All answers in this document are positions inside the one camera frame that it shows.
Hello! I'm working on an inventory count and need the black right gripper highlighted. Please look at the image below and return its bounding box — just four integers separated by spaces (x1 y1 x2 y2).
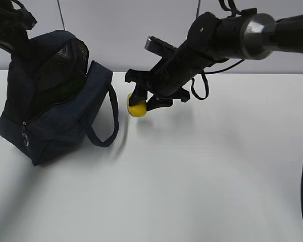
125 68 191 112

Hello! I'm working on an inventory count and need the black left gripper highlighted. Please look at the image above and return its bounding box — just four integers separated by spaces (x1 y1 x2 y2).
0 15 37 58

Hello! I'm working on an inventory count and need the yellow lemon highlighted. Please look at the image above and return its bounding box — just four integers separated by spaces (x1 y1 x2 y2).
127 93 147 117

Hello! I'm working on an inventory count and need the dark blue lunch bag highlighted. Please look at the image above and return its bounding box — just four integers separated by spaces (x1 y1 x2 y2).
0 30 119 166

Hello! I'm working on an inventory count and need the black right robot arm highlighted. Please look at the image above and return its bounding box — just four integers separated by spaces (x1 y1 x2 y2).
125 12 303 111

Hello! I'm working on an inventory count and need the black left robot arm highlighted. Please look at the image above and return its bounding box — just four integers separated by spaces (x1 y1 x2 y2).
0 1 37 59

